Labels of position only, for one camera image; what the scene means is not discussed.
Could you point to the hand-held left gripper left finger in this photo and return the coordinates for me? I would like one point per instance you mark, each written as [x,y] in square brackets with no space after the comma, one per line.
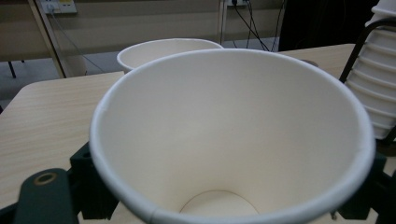
[90,186]

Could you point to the black metal stand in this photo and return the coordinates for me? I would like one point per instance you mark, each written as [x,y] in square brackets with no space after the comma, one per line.
[12,68]

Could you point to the black curtain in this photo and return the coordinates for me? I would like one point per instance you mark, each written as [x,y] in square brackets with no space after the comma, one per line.
[323,25]

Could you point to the short stack of paper cups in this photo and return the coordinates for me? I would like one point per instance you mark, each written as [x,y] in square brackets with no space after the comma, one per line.
[378,81]

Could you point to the white paper cup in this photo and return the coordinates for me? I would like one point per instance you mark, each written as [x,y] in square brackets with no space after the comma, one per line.
[230,130]
[155,53]

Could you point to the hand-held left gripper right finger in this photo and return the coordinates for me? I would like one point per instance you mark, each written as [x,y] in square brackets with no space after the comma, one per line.
[364,199]

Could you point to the light wooden partition board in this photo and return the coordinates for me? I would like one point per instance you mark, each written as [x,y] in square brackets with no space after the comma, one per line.
[49,40]

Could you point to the white wall socket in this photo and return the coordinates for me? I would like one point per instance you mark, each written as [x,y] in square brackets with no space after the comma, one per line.
[60,5]

